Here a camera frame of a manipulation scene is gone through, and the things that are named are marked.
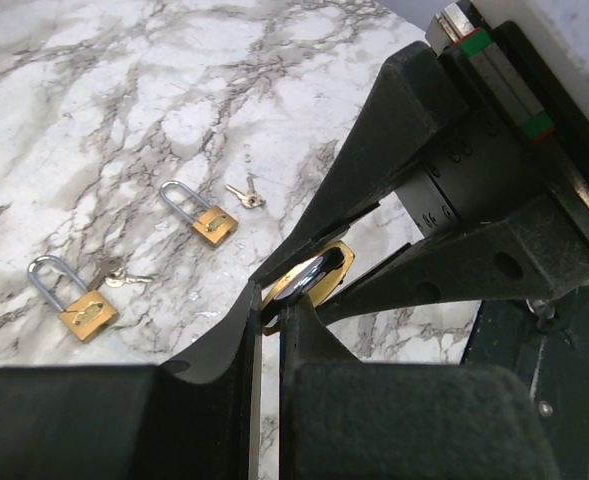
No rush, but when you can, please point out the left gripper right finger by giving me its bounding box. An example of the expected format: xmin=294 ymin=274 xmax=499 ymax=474
xmin=279 ymin=298 xmax=559 ymax=479

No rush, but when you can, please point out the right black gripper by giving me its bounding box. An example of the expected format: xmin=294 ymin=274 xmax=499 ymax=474
xmin=251 ymin=28 xmax=589 ymax=325

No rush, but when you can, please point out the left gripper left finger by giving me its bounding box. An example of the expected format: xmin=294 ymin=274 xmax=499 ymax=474
xmin=0 ymin=282 xmax=261 ymax=479

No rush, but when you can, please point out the small brass padlock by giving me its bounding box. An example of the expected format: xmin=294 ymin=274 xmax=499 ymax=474
xmin=27 ymin=255 xmax=119 ymax=343
xmin=159 ymin=180 xmax=239 ymax=248

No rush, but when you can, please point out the large brass padlock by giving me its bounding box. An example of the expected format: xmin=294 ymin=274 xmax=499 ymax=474
xmin=261 ymin=240 xmax=355 ymax=336

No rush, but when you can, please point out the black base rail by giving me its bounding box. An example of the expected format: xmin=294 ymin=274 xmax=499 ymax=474
xmin=458 ymin=299 xmax=589 ymax=480

